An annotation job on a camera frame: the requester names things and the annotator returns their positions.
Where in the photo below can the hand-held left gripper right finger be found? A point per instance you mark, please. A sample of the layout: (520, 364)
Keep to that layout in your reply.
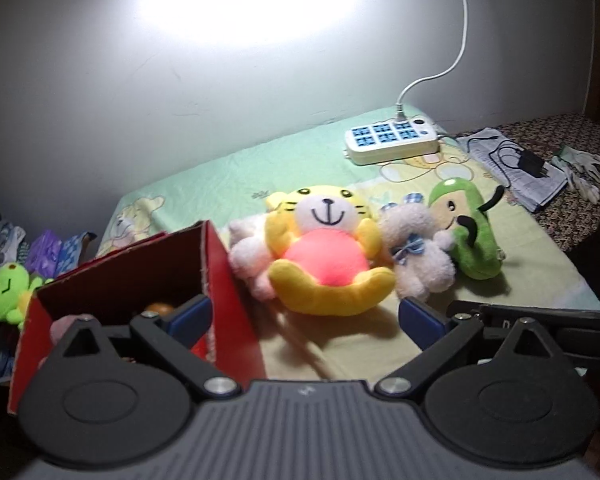
(420, 324)

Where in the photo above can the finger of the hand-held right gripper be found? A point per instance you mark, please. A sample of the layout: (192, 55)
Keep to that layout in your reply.
(580, 332)

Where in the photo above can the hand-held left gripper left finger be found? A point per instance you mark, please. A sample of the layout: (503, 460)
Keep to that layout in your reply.
(190, 316)

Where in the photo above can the red cardboard box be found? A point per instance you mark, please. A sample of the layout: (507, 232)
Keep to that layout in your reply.
(230, 320)

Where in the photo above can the white plush bear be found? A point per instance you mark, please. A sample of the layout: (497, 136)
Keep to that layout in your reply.
(420, 260)

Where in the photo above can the pale pink plush bear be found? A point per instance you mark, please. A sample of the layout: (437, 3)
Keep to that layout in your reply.
(247, 260)

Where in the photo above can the yellow tiger plush toy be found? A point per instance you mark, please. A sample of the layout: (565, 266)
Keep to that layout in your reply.
(325, 260)

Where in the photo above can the orange patterned toy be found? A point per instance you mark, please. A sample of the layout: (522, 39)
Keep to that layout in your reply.
(159, 308)

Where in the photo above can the brown patterned cloth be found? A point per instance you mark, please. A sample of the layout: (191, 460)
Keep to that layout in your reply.
(580, 222)

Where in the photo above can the mauve plush toy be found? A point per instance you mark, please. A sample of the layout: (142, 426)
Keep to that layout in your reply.
(61, 330)

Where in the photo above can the blue packet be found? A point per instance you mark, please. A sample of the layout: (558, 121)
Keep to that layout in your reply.
(72, 252)

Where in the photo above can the white work glove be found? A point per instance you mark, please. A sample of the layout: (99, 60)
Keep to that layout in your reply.
(580, 160)
(582, 187)

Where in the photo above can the purple packet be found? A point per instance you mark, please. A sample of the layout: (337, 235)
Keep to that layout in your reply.
(45, 252)

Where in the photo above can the stack of papers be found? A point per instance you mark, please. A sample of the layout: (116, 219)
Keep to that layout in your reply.
(510, 182)

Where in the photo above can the cartoon printed bed sheet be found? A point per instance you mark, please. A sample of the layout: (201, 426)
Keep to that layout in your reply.
(330, 170)

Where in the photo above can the green frog plush toy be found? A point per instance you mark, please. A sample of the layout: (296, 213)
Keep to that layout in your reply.
(7, 290)

